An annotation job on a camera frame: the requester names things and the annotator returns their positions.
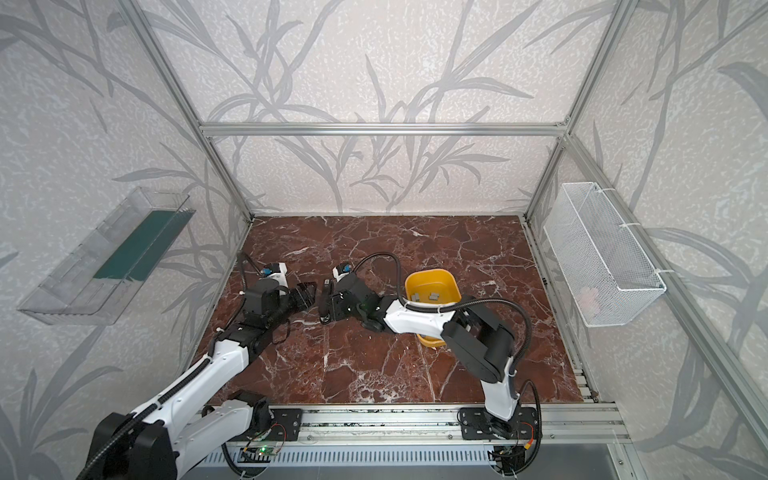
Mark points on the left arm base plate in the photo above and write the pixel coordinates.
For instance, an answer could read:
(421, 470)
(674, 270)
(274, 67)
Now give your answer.
(278, 425)

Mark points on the clear acrylic wall shelf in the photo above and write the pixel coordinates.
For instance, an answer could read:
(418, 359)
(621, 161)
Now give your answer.
(95, 283)

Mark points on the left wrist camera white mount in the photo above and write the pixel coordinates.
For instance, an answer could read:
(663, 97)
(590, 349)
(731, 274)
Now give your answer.
(276, 271)

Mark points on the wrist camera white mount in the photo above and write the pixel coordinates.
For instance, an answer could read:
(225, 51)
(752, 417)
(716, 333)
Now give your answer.
(341, 270)
(276, 271)

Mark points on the aluminium front rail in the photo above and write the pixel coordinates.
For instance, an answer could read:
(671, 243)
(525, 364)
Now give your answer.
(441, 424)

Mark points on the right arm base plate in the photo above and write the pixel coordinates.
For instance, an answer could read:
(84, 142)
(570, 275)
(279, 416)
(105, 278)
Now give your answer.
(478, 424)

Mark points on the white wire mesh basket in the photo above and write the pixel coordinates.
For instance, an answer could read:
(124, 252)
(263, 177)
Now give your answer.
(609, 275)

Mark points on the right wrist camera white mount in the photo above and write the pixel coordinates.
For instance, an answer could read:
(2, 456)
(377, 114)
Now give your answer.
(341, 270)

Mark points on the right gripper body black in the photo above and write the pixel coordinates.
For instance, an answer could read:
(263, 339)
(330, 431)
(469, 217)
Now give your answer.
(337, 298)

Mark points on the grey staple strips in tray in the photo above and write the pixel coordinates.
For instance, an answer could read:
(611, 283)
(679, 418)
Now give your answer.
(425, 297)

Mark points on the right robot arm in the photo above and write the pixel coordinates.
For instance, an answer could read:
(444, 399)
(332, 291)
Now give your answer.
(434, 308)

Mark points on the yellow plastic tray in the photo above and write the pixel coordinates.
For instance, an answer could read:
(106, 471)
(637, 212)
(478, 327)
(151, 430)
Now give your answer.
(434, 286)

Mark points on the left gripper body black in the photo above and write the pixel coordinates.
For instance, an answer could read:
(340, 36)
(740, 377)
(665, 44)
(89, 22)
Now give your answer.
(294, 296)

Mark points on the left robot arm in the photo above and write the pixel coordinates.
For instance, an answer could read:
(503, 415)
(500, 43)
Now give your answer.
(164, 438)

